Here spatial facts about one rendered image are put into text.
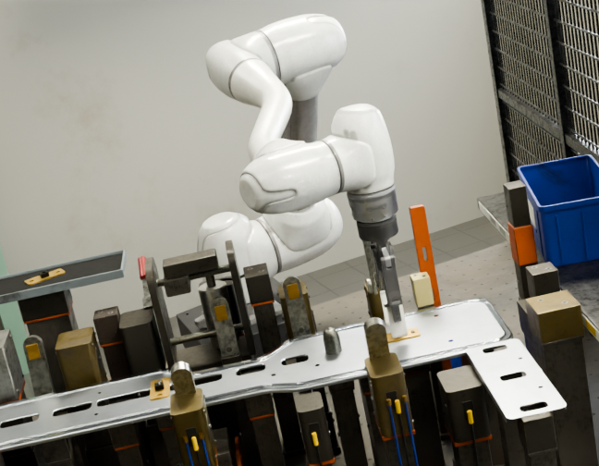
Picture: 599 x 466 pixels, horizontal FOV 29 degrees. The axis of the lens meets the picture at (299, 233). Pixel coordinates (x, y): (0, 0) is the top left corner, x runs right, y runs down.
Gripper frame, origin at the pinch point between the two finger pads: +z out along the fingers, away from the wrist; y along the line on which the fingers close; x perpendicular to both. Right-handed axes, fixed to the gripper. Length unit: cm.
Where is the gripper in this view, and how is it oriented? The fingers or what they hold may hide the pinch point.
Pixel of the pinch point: (394, 315)
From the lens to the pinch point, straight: 223.0
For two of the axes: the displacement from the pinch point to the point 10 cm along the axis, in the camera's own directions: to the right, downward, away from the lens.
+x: 9.8, -2.2, 0.4
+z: 1.9, 9.3, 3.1
